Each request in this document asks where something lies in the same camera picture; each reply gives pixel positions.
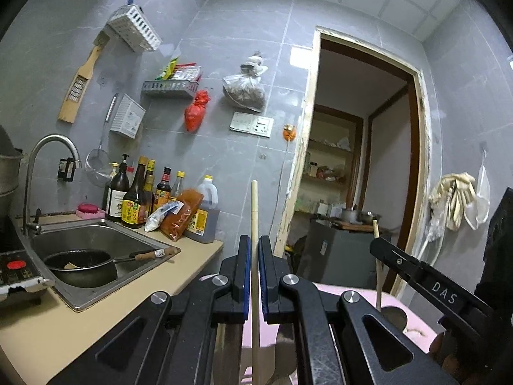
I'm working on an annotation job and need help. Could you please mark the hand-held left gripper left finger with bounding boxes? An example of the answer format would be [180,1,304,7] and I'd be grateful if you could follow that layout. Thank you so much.
[48,235,252,385]

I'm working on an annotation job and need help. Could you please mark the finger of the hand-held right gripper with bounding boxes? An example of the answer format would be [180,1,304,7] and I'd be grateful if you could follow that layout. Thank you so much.
[369,237,425,289]

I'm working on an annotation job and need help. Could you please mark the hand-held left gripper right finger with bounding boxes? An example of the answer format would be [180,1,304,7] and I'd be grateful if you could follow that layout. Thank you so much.
[260,236,459,385]

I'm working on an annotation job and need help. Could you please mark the wooden chopstick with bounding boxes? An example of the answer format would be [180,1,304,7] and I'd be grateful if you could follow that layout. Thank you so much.
[250,180,262,385]
[372,218,384,312]

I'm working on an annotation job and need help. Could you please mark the person's right hand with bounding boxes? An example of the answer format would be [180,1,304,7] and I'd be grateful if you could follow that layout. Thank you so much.
[430,327,478,380]

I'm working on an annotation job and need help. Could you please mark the wooden cutting board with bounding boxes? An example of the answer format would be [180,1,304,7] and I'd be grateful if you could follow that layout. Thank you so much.
[337,222,375,233]

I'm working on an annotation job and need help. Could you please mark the grey cabinet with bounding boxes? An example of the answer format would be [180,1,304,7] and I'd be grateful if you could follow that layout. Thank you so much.
[297,218,393,289]

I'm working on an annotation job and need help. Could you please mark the clear plastic bag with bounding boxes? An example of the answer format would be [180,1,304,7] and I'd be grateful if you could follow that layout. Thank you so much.
[431,204,447,241]

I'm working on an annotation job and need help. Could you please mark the large oil jug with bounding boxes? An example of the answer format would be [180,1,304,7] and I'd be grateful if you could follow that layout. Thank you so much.
[186,175,221,244]

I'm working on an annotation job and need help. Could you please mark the cream rubber gloves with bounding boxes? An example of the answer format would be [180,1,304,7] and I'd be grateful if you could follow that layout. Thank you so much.
[429,172,477,231]

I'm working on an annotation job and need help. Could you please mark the white containers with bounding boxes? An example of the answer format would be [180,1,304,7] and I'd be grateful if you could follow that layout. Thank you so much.
[316,201,341,217]

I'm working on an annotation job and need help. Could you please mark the pink table cloth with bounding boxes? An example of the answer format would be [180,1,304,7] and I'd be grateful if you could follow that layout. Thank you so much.
[240,283,438,385]

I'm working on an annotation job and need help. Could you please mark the orange seasoning packet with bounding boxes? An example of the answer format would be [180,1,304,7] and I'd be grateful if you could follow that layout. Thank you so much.
[159,188,205,242]

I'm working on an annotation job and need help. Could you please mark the white seasoning packet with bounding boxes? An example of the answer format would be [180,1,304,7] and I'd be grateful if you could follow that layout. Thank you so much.
[144,201,184,232]

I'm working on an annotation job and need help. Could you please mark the wooden shelf unit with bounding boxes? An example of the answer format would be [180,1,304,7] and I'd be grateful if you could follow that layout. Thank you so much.
[299,104,363,217]

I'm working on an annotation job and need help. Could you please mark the clear bottle with yellow cap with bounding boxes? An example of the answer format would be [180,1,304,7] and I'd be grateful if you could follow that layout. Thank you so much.
[170,171,186,203]

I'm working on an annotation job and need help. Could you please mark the dark bottle with red label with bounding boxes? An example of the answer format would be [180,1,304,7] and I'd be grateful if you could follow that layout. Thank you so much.
[154,167,173,209]

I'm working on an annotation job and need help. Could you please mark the dark soy sauce bottle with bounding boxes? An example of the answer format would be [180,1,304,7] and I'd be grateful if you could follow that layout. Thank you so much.
[121,156,147,225]

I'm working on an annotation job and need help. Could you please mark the dark bottle with yellow label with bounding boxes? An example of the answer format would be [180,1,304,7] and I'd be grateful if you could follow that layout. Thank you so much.
[142,159,157,217]

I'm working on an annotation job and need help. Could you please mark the black pump bottle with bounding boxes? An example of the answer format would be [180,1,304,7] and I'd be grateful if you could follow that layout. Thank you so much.
[106,153,131,222]

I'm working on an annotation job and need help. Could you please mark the stainless steel sink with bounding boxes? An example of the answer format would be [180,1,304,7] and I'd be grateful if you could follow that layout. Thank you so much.
[30,218,181,311]

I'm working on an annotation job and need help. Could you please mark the pink soap dish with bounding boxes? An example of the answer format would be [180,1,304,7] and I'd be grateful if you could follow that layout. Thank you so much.
[76,203,107,220]

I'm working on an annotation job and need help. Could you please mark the small yellow cap bottle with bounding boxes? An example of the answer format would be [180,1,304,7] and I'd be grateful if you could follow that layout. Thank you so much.
[102,162,120,209]

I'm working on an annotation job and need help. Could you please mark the red plastic bag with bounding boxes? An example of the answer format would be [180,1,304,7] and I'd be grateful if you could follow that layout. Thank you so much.
[184,89,211,132]

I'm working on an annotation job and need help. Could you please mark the beige kitchen counter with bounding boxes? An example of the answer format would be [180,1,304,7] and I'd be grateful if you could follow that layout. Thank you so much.
[0,214,224,385]

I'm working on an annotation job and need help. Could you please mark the metal strainer ladle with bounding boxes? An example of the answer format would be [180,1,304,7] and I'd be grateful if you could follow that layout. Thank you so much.
[85,93,120,187]

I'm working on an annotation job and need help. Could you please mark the clear bag of dried goods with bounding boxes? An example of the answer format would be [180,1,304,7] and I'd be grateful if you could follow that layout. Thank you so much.
[222,52,267,113]

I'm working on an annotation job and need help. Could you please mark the red snack packet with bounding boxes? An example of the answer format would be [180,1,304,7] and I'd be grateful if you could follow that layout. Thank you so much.
[173,62,202,81]

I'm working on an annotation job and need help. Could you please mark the induction cooker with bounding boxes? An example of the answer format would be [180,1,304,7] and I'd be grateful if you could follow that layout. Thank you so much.
[0,249,55,301]

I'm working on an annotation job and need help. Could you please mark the yellow green snack packet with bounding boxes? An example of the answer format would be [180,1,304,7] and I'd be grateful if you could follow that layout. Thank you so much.
[156,54,182,81]

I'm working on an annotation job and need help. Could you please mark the curved metal faucet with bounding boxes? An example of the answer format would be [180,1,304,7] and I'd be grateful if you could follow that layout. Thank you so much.
[22,134,83,237]

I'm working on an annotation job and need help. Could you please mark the wooden grater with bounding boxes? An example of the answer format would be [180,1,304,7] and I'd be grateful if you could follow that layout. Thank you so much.
[57,32,111,124]

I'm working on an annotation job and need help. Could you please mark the metal wok with lid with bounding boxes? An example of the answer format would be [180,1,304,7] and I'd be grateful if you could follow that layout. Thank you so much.
[0,124,25,221]

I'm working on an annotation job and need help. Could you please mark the white hose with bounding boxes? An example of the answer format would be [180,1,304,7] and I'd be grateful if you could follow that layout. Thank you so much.
[413,225,442,263]

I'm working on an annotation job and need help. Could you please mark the wooden door frame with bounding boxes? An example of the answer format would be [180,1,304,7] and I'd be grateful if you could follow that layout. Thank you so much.
[276,25,431,301]

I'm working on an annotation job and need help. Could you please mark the thin white cable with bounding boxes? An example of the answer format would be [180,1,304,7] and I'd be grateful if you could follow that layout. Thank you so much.
[272,140,291,245]

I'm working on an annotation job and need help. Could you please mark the black pan with wooden handle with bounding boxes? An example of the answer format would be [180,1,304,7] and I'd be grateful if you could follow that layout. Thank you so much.
[43,246,181,288]

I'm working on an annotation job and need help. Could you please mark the white wall socket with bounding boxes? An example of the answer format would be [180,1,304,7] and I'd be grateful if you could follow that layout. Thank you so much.
[253,115,275,137]

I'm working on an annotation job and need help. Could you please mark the white wall box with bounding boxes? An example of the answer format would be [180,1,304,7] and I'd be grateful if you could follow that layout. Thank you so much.
[109,93,147,137]

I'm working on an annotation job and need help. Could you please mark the black wall socket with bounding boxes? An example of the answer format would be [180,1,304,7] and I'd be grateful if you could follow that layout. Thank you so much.
[57,157,77,181]

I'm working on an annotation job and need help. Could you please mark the grey wall rack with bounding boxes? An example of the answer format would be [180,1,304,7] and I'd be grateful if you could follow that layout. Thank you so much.
[141,79,201,99]

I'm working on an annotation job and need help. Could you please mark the white wall basket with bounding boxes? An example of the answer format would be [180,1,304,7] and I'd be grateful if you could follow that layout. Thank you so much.
[105,0,163,53]

